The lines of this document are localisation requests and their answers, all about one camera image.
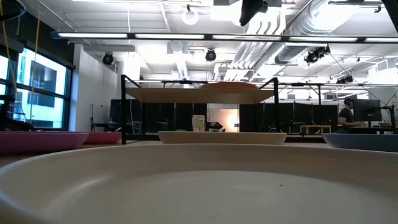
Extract white ring lamp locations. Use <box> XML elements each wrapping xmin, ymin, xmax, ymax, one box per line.
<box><xmin>181</xmin><ymin>4</ymin><xmax>200</xmax><ymax>26</ymax></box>

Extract grey plate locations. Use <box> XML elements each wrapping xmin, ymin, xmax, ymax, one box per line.
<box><xmin>0</xmin><ymin>143</ymin><xmax>398</xmax><ymax>224</ymax></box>

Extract large window with dark frame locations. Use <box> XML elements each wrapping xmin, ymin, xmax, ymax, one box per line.
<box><xmin>0</xmin><ymin>46</ymin><xmax>74</xmax><ymax>131</ymax></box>

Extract yellow hanging cord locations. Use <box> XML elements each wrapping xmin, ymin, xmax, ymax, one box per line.
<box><xmin>29</xmin><ymin>0</ymin><xmax>43</xmax><ymax>125</ymax></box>

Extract purple plate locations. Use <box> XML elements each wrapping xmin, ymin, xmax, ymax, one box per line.
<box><xmin>0</xmin><ymin>131</ymin><xmax>90</xmax><ymax>156</ymax></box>

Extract blue plate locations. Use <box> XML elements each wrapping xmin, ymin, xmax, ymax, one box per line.
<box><xmin>322</xmin><ymin>133</ymin><xmax>398</xmax><ymax>153</ymax></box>

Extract black aluminium table frame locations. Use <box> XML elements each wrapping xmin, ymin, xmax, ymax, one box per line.
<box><xmin>123</xmin><ymin>133</ymin><xmax>326</xmax><ymax>144</ymax></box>

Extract black ceiling spot lamp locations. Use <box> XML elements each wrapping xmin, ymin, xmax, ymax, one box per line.
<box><xmin>101</xmin><ymin>52</ymin><xmax>114</xmax><ymax>66</ymax></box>
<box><xmin>205</xmin><ymin>49</ymin><xmax>218</xmax><ymax>63</ymax></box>

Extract black partition panels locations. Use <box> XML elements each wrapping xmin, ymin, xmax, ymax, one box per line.
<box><xmin>238</xmin><ymin>102</ymin><xmax>339</xmax><ymax>134</ymax></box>
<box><xmin>109</xmin><ymin>98</ymin><xmax>208</xmax><ymax>134</ymax></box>

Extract yellowish card box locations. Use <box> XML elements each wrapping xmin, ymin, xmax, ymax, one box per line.
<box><xmin>192</xmin><ymin>114</ymin><xmax>206</xmax><ymax>133</ymax></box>

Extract overhead beam with light strips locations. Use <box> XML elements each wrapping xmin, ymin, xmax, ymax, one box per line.
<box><xmin>49</xmin><ymin>30</ymin><xmax>398</xmax><ymax>44</ymax></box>

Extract silver ventilation duct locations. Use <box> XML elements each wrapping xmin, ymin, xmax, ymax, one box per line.
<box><xmin>275</xmin><ymin>0</ymin><xmax>354</xmax><ymax>65</ymax></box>

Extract wooden shelf with black legs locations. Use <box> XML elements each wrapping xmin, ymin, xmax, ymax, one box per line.
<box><xmin>120</xmin><ymin>73</ymin><xmax>280</xmax><ymax>146</ymax></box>

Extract small black device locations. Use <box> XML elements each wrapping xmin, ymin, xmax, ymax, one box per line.
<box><xmin>205</xmin><ymin>121</ymin><xmax>225</xmax><ymax>133</ymax></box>

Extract black room monitor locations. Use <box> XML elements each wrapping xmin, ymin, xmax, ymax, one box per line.
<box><xmin>353</xmin><ymin>98</ymin><xmax>383</xmax><ymax>123</ymax></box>

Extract black background gantry frame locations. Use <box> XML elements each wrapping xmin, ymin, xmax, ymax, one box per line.
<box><xmin>133</xmin><ymin>79</ymin><xmax>398</xmax><ymax>108</ymax></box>

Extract salmon speckled plate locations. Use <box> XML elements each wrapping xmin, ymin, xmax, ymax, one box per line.
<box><xmin>198</xmin><ymin>81</ymin><xmax>259</xmax><ymax>91</ymax></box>

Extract magenta plate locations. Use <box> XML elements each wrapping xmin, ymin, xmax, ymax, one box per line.
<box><xmin>82</xmin><ymin>131</ymin><xmax>123</xmax><ymax>145</ymax></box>

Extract low wooden bench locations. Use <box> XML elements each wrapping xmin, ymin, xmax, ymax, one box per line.
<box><xmin>299</xmin><ymin>124</ymin><xmax>332</xmax><ymax>135</ymax></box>

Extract black ceiling lamp cluster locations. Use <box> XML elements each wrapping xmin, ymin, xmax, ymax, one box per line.
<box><xmin>336</xmin><ymin>74</ymin><xmax>354</xmax><ymax>85</ymax></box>
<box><xmin>303</xmin><ymin>45</ymin><xmax>331</xmax><ymax>65</ymax></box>

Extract beige plate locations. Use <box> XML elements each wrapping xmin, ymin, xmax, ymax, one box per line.
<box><xmin>157</xmin><ymin>131</ymin><xmax>288</xmax><ymax>146</ymax></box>

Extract person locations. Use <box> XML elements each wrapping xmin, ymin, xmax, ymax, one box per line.
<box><xmin>338</xmin><ymin>98</ymin><xmax>364</xmax><ymax>129</ymax></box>

